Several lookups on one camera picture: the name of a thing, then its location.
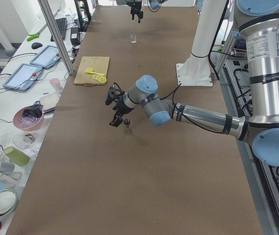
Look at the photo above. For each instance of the near blue teach pendant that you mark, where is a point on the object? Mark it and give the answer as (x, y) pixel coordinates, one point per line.
(23, 77)

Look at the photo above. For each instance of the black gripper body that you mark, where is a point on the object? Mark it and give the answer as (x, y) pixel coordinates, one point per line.
(121, 105)
(135, 8)

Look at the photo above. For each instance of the green handled tool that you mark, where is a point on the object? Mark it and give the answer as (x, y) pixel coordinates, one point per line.
(36, 35)

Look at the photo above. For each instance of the green tumbler bottle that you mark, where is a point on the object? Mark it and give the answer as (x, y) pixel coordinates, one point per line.
(16, 156)

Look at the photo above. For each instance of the yellow plastic spoon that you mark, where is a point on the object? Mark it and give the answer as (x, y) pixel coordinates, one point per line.
(98, 73)

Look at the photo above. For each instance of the blue teach pendant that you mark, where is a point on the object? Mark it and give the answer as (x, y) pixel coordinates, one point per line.
(23, 77)
(47, 57)

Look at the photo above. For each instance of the pink plastic cup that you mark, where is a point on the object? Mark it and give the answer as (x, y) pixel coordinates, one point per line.
(55, 82)

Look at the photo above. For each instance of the clear wine glass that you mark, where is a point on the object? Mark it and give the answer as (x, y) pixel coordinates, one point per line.
(26, 141)

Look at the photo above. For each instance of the pink bowl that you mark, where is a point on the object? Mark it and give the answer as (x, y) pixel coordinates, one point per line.
(28, 123)

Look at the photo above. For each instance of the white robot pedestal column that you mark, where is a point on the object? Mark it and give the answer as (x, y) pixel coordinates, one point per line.
(196, 69)

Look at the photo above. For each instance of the small clear glass cup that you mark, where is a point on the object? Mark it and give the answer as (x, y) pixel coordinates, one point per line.
(133, 39)

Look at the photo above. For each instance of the white lidded container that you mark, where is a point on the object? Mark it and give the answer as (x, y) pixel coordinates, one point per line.
(49, 103)

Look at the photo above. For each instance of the white green bowl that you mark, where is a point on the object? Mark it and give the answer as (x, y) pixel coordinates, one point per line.
(8, 202)

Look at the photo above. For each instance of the middle lemon slice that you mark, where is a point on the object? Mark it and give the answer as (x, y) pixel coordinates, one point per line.
(96, 76)

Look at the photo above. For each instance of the black power adapter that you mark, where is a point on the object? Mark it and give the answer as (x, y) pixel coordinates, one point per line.
(75, 36)

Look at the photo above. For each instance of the aluminium frame post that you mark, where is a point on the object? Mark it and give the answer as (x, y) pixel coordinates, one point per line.
(48, 15)

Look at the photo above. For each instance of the black keyboard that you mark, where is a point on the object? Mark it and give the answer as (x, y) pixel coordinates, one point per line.
(61, 24)

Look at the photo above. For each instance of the black computer mouse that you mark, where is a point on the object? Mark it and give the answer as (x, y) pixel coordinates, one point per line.
(36, 45)

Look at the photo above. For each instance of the lemon slice near edge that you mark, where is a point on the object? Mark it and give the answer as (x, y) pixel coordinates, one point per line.
(102, 80)

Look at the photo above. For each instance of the far blue teach pendant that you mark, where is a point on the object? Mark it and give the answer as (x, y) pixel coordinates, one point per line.
(47, 57)

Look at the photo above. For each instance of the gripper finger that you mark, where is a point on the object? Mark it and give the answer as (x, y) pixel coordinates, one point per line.
(140, 16)
(112, 122)
(118, 120)
(132, 15)

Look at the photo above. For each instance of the wooden cutting board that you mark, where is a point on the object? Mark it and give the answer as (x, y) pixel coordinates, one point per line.
(98, 63)

